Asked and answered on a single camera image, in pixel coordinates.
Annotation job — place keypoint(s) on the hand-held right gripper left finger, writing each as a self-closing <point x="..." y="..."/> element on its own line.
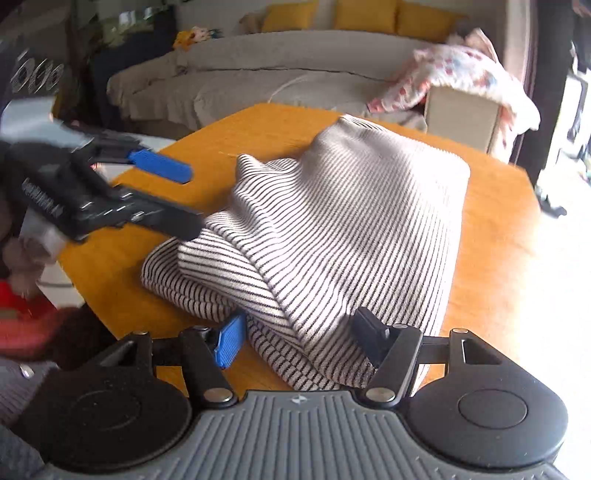
<point x="231" y="341"/>

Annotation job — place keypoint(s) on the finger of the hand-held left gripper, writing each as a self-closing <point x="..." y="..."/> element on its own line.
<point x="161" y="166"/>
<point x="161" y="219"/>

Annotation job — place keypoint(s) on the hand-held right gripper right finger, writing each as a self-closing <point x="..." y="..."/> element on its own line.
<point x="369" y="337"/>

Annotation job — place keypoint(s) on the striped grey sweater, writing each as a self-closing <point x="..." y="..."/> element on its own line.
<point x="346" y="207"/>

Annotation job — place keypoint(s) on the person's left hand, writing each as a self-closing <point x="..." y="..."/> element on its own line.
<point x="25" y="270"/>

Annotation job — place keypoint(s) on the grey covered sofa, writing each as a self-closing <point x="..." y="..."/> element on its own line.
<point x="231" y="60"/>

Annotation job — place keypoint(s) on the colourful plush toy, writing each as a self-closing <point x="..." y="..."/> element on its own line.
<point x="194" y="38"/>

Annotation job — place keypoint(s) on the red plastic object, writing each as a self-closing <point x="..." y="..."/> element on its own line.
<point x="27" y="323"/>

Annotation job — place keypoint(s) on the beige plush toy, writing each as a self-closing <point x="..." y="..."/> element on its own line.
<point x="251" y="23"/>

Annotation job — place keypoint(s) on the yellow cushion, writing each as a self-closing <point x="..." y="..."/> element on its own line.
<point x="291" y="16"/>
<point x="364" y="14"/>
<point x="427" y="21"/>

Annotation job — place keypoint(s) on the person's grey clothing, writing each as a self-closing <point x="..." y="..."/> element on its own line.
<point x="18" y="415"/>

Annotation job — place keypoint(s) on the cream chair back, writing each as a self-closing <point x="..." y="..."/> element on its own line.
<point x="461" y="117"/>

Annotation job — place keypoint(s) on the floral blanket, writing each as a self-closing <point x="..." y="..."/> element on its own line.
<point x="461" y="74"/>

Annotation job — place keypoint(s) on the dark curtain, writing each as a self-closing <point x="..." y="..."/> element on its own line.
<point x="540" y="92"/>

